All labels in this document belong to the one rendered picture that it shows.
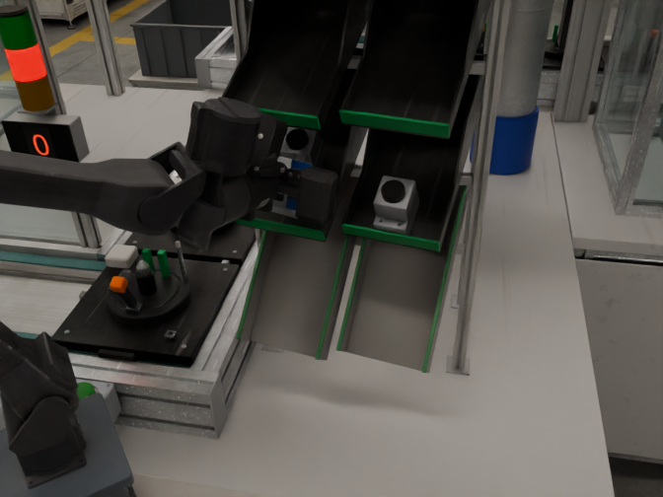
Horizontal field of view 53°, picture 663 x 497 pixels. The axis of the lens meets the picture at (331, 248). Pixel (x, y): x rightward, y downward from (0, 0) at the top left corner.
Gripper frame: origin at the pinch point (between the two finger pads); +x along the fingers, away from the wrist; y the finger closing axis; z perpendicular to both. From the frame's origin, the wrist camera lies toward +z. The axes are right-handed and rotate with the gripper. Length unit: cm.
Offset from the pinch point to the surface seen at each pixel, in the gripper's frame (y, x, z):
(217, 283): 19.4, 19.6, -28.8
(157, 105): 95, 101, -21
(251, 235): 21.6, 34.3, -24.7
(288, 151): 2.5, 6.8, 0.9
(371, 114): -10.0, 1.4, 9.1
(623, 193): -42, 86, -12
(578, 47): -22, 126, 15
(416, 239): -17.1, 6.1, -5.9
